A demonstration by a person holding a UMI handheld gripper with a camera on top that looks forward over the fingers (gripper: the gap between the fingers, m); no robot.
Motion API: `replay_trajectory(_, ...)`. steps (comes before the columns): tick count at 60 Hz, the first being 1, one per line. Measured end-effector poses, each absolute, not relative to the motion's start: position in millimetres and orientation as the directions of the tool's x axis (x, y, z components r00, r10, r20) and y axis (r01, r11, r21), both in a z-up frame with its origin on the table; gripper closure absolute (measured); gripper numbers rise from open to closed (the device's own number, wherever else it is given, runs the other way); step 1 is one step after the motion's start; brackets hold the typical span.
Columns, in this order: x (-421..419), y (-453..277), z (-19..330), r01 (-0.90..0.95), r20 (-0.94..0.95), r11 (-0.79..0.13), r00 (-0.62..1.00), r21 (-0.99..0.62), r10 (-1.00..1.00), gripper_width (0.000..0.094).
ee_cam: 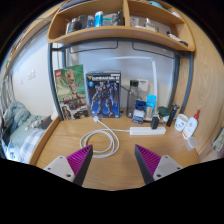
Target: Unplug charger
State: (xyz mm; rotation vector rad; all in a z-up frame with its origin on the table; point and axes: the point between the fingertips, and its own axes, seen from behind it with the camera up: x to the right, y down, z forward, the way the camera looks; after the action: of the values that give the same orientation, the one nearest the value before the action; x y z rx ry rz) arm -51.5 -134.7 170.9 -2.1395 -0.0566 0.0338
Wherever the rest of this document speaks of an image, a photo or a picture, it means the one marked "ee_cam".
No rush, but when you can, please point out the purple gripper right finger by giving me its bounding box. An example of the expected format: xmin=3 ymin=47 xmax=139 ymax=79
xmin=135 ymin=145 xmax=182 ymax=184

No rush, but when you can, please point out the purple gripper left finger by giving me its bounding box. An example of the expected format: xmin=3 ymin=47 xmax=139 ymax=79
xmin=44 ymin=145 xmax=93 ymax=186

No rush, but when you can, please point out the black charger plug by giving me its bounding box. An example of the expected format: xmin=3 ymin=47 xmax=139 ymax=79
xmin=151 ymin=116 xmax=159 ymax=129

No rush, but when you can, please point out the white power strip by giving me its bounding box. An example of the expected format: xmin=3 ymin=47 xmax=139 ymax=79
xmin=130 ymin=127 xmax=166 ymax=135

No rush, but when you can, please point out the small clear plastic cup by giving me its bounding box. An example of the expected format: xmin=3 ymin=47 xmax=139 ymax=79
xmin=186 ymin=137 xmax=198 ymax=150

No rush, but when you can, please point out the black electric shaver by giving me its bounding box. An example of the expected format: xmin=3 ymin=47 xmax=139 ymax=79
xmin=166 ymin=103 xmax=180 ymax=127

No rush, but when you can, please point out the white mug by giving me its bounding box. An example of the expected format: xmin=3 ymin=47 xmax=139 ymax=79
xmin=175 ymin=114 xmax=188 ymax=131

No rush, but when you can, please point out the dark green round container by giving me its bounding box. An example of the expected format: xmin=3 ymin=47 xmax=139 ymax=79
xmin=158 ymin=106 xmax=170 ymax=117

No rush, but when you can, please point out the white bottle red cap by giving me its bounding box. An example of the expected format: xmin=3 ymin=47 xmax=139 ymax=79
xmin=182 ymin=111 xmax=200 ymax=140

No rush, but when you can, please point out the bed with blue bedding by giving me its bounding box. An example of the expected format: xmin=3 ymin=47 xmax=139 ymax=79
xmin=0 ymin=101 xmax=56 ymax=163

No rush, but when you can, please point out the blue small product box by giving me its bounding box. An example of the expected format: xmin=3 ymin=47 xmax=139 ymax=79
xmin=132 ymin=100 xmax=146 ymax=124

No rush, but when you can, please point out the light blue packaged item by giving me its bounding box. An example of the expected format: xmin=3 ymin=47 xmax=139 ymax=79
xmin=145 ymin=94 xmax=156 ymax=120

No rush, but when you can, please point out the dark clear water bottle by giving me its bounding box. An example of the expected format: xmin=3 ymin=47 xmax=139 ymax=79
xmin=126 ymin=80 xmax=139 ymax=118

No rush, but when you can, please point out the green Groot Lego box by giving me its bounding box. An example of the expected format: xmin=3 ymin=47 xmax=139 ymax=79
xmin=55 ymin=65 xmax=88 ymax=120

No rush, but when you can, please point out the blue robot model kit box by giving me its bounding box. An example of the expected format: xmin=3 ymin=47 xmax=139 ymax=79
xmin=86 ymin=70 xmax=121 ymax=118

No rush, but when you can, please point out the blue white bottle on shelf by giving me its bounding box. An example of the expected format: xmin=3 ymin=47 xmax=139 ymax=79
xmin=94 ymin=11 xmax=103 ymax=27

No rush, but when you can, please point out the white coiled power cable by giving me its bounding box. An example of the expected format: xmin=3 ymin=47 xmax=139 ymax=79
xmin=79 ymin=115 xmax=131 ymax=159

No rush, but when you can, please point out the black metal desk frame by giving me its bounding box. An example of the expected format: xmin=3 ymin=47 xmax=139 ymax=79
xmin=48 ymin=38 xmax=194 ymax=120

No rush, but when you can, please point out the wooden wall shelf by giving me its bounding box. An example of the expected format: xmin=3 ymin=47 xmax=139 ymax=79
xmin=47 ymin=0 xmax=195 ymax=52

